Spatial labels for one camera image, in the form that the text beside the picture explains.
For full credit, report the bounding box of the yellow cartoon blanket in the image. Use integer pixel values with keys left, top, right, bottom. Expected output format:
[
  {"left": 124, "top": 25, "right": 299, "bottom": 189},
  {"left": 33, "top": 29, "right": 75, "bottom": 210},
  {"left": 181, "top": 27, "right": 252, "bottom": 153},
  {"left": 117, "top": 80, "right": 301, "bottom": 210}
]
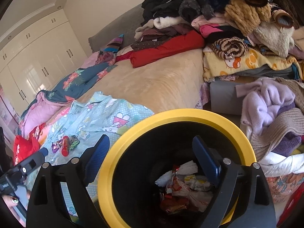
[{"left": 203, "top": 46, "right": 302, "bottom": 82}]

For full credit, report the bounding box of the lavender sweater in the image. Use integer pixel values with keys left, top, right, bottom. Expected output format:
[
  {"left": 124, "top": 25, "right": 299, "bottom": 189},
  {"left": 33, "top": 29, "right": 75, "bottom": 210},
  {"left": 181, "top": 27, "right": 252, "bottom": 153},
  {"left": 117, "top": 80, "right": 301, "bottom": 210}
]
[{"left": 241, "top": 77, "right": 296, "bottom": 136}]

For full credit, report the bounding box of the cartoon cat bed sheet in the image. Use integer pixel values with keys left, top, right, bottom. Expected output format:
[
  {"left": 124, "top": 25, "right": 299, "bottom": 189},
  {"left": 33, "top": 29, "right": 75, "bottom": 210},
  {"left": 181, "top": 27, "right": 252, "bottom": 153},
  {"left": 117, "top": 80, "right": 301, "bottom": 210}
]
[{"left": 24, "top": 91, "right": 155, "bottom": 219}]

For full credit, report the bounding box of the brown striped cloth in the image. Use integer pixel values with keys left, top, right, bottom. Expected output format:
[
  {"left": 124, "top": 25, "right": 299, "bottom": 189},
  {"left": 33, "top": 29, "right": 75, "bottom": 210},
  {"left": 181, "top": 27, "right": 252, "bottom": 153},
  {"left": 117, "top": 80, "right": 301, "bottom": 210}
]
[{"left": 211, "top": 37, "right": 249, "bottom": 60}]

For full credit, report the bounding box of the cream wardrobe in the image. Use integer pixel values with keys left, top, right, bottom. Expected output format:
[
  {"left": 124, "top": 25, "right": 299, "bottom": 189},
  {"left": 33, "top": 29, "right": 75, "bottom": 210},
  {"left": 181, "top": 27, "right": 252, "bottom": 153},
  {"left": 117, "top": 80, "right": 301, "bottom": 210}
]
[{"left": 0, "top": 9, "right": 88, "bottom": 117}]

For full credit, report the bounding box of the yellow-rimmed black bin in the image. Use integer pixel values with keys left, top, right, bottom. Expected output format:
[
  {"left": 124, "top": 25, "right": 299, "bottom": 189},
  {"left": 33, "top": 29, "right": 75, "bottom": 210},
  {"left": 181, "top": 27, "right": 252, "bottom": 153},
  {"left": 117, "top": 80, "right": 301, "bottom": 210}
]
[{"left": 97, "top": 108, "right": 258, "bottom": 228}]

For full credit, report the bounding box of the beige knit sweater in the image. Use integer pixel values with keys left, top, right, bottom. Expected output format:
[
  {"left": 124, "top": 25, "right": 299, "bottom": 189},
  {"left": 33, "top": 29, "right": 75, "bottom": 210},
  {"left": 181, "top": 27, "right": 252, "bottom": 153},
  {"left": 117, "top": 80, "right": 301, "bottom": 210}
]
[{"left": 250, "top": 108, "right": 304, "bottom": 162}]

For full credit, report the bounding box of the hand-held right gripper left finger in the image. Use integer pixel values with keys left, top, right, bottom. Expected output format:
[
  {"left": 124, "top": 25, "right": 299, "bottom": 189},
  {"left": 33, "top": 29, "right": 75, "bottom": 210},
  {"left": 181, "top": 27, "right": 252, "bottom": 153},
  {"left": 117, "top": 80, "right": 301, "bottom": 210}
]
[{"left": 26, "top": 134, "right": 110, "bottom": 228}]

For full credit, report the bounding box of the red folded cloth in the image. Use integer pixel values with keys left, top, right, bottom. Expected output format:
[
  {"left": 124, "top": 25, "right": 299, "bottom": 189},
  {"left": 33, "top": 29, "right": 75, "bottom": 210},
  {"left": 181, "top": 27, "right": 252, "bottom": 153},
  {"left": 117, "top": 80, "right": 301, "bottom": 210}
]
[{"left": 130, "top": 30, "right": 205, "bottom": 68}]

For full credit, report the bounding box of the striped pillow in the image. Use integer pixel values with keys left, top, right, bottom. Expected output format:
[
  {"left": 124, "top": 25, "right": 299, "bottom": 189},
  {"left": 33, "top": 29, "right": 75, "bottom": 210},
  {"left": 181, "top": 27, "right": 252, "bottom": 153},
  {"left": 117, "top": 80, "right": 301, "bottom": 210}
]
[{"left": 101, "top": 34, "right": 124, "bottom": 53}]

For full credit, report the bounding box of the red printed cushion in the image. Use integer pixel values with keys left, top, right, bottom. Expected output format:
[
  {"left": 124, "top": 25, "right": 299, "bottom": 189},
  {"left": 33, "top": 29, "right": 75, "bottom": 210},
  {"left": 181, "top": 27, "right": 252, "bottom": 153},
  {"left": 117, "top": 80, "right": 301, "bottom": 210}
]
[{"left": 13, "top": 123, "right": 48, "bottom": 167}]

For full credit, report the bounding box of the grey headboard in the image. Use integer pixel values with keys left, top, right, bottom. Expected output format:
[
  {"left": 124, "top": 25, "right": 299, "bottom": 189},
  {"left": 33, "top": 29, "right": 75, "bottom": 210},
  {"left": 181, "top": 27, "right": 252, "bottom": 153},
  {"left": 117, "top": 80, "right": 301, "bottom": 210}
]
[{"left": 88, "top": 3, "right": 152, "bottom": 53}]

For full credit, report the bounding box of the purple cloth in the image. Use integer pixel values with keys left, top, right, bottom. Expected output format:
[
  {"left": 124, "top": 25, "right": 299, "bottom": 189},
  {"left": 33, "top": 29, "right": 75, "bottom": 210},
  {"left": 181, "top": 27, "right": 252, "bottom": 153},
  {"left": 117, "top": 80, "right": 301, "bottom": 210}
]
[{"left": 273, "top": 133, "right": 302, "bottom": 157}]

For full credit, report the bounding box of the white printed fabric basket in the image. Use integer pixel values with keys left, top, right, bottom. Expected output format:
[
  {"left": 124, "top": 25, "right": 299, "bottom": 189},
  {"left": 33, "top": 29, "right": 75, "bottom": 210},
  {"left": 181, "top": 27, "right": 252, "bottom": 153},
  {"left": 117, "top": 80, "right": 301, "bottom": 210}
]
[{"left": 259, "top": 152, "right": 304, "bottom": 203}]

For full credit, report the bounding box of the beige blanket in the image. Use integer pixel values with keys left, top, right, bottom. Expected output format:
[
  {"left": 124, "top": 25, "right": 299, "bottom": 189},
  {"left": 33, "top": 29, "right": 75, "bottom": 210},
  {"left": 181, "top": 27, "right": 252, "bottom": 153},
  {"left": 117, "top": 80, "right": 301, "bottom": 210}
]
[{"left": 76, "top": 49, "right": 206, "bottom": 114}]

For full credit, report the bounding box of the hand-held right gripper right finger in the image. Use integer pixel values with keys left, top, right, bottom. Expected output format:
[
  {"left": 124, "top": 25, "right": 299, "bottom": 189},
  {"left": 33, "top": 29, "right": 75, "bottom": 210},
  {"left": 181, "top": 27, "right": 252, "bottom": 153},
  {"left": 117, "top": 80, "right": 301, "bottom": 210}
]
[{"left": 192, "top": 135, "right": 277, "bottom": 228}]

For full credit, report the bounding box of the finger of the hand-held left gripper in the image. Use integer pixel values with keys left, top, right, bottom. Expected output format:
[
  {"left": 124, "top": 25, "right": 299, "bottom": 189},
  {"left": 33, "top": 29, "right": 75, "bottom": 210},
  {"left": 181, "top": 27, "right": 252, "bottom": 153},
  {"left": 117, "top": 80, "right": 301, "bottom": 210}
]
[{"left": 14, "top": 148, "right": 49, "bottom": 179}]

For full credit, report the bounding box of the dark red cloth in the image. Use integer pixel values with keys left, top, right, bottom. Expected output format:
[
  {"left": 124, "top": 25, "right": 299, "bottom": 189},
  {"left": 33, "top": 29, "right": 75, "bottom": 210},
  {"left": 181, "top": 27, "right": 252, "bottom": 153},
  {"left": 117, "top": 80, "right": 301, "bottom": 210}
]
[{"left": 116, "top": 51, "right": 133, "bottom": 62}]

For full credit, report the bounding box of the pile of clothes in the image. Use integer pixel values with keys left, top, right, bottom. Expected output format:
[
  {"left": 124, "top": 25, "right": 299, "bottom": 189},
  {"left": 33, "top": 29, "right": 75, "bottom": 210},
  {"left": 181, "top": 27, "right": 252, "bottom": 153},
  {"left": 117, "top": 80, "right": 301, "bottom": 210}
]
[{"left": 134, "top": 0, "right": 304, "bottom": 59}]

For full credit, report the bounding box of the person's left hand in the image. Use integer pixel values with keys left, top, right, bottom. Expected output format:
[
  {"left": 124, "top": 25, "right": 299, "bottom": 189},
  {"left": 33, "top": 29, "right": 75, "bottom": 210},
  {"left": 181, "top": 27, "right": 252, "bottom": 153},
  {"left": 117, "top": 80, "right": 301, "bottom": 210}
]
[{"left": 2, "top": 190, "right": 32, "bottom": 227}]

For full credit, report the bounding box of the floral quilt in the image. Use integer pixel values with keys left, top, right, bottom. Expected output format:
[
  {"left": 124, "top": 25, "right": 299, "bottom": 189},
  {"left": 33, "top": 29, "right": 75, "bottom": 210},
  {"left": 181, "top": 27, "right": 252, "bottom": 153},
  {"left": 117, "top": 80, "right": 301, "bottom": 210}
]
[{"left": 18, "top": 64, "right": 118, "bottom": 138}]

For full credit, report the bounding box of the white plastic bag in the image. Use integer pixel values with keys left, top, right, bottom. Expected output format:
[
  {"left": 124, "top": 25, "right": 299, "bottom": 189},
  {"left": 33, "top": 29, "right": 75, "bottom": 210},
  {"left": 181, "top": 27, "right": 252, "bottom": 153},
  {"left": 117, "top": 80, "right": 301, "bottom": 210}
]
[{"left": 171, "top": 176, "right": 214, "bottom": 213}]

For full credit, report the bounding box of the yellow white wrapper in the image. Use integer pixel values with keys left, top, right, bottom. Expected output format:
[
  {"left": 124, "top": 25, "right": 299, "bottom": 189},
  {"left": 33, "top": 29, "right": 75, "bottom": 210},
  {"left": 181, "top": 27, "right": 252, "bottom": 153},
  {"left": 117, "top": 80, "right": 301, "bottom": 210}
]
[{"left": 185, "top": 174, "right": 211, "bottom": 192}]

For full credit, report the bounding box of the pink printed cloth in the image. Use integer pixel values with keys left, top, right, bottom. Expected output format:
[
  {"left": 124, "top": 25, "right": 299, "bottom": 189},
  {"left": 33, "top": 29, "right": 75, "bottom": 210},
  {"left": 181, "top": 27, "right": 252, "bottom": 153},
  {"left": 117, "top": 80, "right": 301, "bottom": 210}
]
[{"left": 39, "top": 126, "right": 51, "bottom": 145}]

